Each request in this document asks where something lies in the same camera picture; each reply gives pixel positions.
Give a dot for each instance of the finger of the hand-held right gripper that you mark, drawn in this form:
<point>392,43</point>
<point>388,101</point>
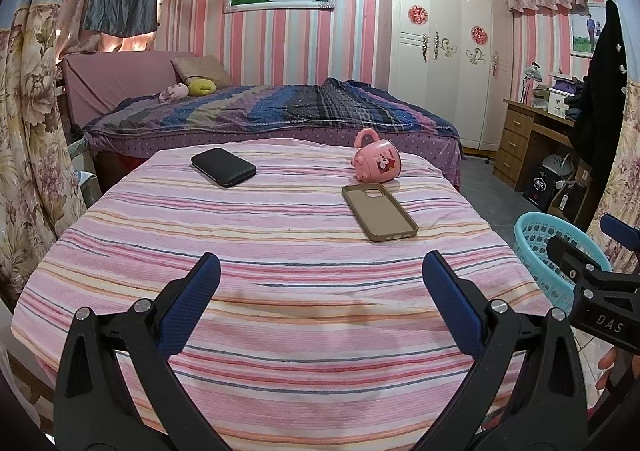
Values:
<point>622,233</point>
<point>575,266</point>

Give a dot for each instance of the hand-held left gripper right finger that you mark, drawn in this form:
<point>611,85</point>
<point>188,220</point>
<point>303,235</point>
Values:
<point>452,301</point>

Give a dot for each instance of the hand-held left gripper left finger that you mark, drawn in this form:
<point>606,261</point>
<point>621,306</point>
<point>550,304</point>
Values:
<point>192,296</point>

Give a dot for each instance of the cyan plastic basket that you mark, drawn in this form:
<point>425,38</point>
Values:
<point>537,251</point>

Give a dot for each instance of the person's right hand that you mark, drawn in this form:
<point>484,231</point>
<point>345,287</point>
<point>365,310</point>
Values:
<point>610,371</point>

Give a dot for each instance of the cardboard box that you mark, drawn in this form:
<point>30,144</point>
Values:
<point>575,201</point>

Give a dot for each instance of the floral curtain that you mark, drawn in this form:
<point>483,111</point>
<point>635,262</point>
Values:
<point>625,171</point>
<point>30,106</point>

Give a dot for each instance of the black box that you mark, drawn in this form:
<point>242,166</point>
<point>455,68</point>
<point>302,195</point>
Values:
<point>540,186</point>

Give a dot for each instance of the pink striped table cloth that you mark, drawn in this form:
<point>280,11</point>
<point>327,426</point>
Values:
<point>275,256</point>

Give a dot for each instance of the white round appliance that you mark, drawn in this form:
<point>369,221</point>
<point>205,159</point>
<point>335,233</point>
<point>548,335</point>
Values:
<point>555,162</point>

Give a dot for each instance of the grey-brown phone case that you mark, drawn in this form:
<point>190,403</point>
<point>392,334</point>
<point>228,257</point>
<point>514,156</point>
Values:
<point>380,213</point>

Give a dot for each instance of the black coat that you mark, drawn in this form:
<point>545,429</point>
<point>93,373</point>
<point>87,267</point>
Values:
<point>600,106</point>

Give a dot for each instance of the black rectangular case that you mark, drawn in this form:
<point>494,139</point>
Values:
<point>222,166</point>

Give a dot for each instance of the wooden desk with drawers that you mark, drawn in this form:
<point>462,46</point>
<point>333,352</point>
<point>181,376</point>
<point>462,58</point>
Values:
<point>515,141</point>

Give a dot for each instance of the white box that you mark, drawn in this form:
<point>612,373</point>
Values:
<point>560,103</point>

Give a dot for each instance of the bed with purple dotted sheet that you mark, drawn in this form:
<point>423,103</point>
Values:
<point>435,146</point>

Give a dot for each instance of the pink cartoon mug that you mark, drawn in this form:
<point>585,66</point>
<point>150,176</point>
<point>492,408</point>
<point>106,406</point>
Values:
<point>377,161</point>

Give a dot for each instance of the desk lamp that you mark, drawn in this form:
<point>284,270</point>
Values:
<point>531,73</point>

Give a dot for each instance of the small framed photo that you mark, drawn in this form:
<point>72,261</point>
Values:
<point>582,33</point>

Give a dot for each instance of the pink plush toy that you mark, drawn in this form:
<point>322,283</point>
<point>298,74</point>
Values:
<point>174,92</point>

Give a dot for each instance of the white wardrobe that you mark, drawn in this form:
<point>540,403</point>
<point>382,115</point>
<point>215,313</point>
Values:
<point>450,96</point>

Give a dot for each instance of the yellow plush toy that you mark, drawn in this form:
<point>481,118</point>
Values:
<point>200,87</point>

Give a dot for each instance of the purple blue plaid blanket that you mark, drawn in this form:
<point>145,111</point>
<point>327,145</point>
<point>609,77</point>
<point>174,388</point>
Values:
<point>300,106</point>

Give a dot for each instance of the pink padded headboard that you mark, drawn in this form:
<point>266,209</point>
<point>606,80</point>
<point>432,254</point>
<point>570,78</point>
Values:
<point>115,81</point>

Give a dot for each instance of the brown pillow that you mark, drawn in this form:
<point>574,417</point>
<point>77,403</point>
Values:
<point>200,67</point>

